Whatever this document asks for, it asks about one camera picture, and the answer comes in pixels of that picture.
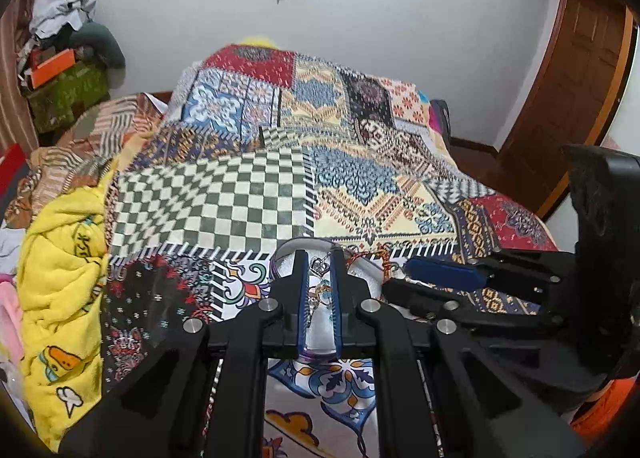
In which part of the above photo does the colourful patchwork blanket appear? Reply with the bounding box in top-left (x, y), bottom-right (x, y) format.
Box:
top-left (99, 44), bottom-right (562, 458)

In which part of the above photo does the dark blue garment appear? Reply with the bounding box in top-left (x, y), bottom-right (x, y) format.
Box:
top-left (429, 98), bottom-right (454, 150)

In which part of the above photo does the orange box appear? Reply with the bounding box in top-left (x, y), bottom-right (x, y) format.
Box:
top-left (26, 49), bottom-right (79, 90)

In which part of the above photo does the purple heart-shaped box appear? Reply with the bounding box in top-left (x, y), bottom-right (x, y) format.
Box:
top-left (269, 237), bottom-right (387, 365)

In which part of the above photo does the orange cloth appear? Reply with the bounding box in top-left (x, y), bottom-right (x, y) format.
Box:
top-left (569, 374), bottom-right (636, 436)

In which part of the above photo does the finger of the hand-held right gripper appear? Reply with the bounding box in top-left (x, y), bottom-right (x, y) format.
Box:
top-left (382, 277), bottom-right (562, 335)
top-left (404, 247), bottom-right (577, 310)

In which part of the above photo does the brown striped blanket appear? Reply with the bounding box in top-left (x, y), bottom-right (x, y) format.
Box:
top-left (6, 92), bottom-right (172, 230)

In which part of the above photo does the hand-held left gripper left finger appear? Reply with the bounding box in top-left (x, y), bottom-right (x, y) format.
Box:
top-left (59, 249), bottom-right (308, 458)

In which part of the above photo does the red and grey box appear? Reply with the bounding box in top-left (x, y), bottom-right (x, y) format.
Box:
top-left (0, 142), bottom-right (32, 201)

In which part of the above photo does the yellow cartoon blanket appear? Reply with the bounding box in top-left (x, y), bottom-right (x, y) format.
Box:
top-left (16, 177), bottom-right (132, 454)

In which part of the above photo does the pile of grey clothes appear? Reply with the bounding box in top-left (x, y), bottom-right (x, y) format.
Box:
top-left (16, 0), bottom-right (98, 59)

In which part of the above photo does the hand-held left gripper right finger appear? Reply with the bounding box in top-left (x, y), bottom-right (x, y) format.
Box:
top-left (330, 249), bottom-right (587, 458)

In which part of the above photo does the silver crown pendant necklace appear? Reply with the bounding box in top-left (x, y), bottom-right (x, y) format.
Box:
top-left (306, 253), bottom-right (334, 329)

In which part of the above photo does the brown wooden door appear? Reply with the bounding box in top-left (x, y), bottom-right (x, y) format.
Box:
top-left (496, 0), bottom-right (637, 220)

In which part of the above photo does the yellow pillow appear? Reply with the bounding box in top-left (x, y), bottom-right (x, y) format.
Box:
top-left (236, 35), bottom-right (282, 50)

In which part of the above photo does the brown striped curtain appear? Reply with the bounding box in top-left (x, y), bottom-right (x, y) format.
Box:
top-left (0, 0), bottom-right (57, 155)

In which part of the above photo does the green patterned bag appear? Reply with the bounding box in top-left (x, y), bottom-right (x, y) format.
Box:
top-left (24, 62), bottom-right (112, 135)

